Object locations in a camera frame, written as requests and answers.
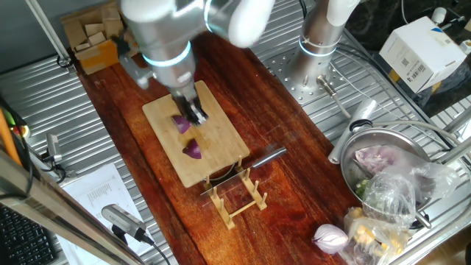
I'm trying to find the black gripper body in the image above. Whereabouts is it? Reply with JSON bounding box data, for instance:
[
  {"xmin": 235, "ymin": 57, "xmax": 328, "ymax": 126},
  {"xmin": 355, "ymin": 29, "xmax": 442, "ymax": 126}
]
[{"xmin": 171, "ymin": 91, "xmax": 202, "ymax": 121}]

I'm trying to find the steel cleaver knife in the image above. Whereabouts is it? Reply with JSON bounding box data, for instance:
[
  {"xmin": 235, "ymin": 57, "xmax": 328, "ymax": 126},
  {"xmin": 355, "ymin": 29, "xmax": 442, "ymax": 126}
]
[{"xmin": 199, "ymin": 146, "xmax": 287, "ymax": 197}]

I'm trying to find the purple onion wedge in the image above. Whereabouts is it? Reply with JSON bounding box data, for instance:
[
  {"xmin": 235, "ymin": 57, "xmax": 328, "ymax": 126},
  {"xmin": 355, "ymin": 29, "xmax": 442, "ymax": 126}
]
[
  {"xmin": 171, "ymin": 114, "xmax": 192, "ymax": 135},
  {"xmin": 182, "ymin": 138, "xmax": 202, "ymax": 160}
]

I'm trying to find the bamboo cutting board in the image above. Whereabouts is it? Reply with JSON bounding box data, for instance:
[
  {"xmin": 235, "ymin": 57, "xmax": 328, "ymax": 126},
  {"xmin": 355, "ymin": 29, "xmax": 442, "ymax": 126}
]
[{"xmin": 141, "ymin": 79, "xmax": 251, "ymax": 188}]

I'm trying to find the brown cardboard box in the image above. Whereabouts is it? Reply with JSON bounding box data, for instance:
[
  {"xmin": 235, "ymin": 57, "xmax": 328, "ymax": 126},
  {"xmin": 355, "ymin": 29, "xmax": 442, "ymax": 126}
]
[{"xmin": 60, "ymin": 1, "xmax": 140, "ymax": 76}]

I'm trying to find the wooden peg rack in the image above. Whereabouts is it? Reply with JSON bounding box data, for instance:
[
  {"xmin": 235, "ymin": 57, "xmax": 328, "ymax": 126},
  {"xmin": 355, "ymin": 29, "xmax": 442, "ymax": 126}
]
[{"xmin": 203, "ymin": 155, "xmax": 269, "ymax": 231}]

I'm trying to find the printed paper sheet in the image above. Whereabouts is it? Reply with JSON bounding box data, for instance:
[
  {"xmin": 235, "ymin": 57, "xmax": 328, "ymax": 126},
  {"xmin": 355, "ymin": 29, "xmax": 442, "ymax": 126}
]
[{"xmin": 57, "ymin": 163, "xmax": 165, "ymax": 265}]

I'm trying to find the metal clamp right edge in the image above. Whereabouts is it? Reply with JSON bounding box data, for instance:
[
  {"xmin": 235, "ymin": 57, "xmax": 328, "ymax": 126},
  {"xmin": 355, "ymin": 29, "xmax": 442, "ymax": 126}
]
[{"xmin": 43, "ymin": 132, "xmax": 64, "ymax": 166}]

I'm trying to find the thin metal rod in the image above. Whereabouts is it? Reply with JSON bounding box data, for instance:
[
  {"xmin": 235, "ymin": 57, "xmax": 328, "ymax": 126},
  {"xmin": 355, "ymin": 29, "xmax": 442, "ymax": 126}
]
[{"xmin": 24, "ymin": 0, "xmax": 73, "ymax": 68}]

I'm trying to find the shiny metal bar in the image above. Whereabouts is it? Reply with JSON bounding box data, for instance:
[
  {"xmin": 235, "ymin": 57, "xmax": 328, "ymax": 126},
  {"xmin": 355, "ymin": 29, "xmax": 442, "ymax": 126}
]
[{"xmin": 0, "ymin": 149, "xmax": 146, "ymax": 265}]

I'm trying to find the steel bowl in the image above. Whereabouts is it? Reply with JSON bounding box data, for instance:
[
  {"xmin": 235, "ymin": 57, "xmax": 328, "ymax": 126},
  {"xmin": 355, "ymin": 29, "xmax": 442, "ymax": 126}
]
[{"xmin": 339, "ymin": 127, "xmax": 433, "ymax": 230}]

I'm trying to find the peeled purple onion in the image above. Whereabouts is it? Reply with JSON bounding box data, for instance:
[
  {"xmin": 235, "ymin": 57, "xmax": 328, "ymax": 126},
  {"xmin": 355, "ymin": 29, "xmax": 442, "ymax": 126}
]
[{"xmin": 311, "ymin": 223, "xmax": 349, "ymax": 255}]

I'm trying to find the orange pole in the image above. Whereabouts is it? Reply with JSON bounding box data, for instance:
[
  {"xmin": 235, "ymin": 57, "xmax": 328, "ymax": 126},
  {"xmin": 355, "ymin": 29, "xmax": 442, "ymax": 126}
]
[{"xmin": 0, "ymin": 108, "xmax": 23, "ymax": 166}]

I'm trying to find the clear bag of greens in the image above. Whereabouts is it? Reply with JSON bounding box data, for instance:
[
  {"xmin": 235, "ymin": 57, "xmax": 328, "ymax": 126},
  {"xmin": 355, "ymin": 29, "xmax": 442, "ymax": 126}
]
[{"xmin": 362, "ymin": 172, "xmax": 417, "ymax": 230}]

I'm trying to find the plastic bag of chopped onion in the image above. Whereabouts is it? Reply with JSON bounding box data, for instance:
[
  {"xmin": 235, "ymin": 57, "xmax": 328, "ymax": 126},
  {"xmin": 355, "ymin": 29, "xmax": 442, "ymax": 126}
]
[{"xmin": 353, "ymin": 144, "xmax": 461, "ymax": 207}]

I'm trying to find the black keyboard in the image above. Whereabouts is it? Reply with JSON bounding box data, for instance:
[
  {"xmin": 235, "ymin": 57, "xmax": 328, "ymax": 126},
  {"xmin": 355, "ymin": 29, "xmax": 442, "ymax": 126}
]
[{"xmin": 0, "ymin": 204, "xmax": 58, "ymax": 265}]

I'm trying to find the clear bag of yellow food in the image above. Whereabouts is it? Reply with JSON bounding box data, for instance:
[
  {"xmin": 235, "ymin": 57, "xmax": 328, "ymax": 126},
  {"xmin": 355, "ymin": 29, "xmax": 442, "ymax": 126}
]
[{"xmin": 339, "ymin": 206, "xmax": 412, "ymax": 265}]

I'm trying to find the white cardboard box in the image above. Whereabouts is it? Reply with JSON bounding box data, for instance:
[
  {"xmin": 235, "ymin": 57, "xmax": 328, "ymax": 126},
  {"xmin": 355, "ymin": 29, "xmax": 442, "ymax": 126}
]
[{"xmin": 378, "ymin": 15, "xmax": 467, "ymax": 94}]

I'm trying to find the metal pipe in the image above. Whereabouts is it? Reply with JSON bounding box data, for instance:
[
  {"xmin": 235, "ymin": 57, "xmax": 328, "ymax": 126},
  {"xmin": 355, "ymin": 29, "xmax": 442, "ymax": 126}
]
[{"xmin": 436, "ymin": 106, "xmax": 471, "ymax": 166}]

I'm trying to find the wrist camera on silver bracket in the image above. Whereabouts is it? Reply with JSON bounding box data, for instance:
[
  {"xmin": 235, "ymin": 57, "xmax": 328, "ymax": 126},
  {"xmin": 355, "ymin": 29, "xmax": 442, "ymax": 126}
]
[{"xmin": 113, "ymin": 35, "xmax": 154, "ymax": 91}]

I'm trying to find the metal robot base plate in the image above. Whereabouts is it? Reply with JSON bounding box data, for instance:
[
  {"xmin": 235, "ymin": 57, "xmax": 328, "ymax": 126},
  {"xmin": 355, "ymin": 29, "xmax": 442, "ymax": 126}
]
[{"xmin": 263, "ymin": 46, "xmax": 356, "ymax": 106}]

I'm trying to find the metal cable connector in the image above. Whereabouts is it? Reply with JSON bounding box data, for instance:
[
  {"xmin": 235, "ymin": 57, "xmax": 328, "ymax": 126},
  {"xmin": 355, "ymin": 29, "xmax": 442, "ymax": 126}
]
[{"xmin": 316, "ymin": 74, "xmax": 353, "ymax": 119}]

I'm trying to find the grey hose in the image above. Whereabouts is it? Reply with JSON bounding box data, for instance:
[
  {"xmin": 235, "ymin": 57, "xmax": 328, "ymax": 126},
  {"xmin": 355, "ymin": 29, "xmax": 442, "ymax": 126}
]
[{"xmin": 371, "ymin": 120, "xmax": 471, "ymax": 149}]

